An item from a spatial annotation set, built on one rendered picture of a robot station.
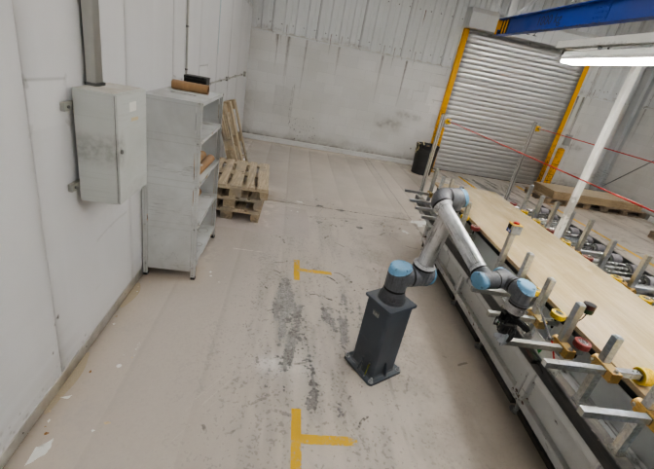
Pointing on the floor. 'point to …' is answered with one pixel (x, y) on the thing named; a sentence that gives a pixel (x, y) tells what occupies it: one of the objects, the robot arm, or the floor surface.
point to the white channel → (611, 109)
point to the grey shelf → (179, 177)
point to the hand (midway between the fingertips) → (502, 343)
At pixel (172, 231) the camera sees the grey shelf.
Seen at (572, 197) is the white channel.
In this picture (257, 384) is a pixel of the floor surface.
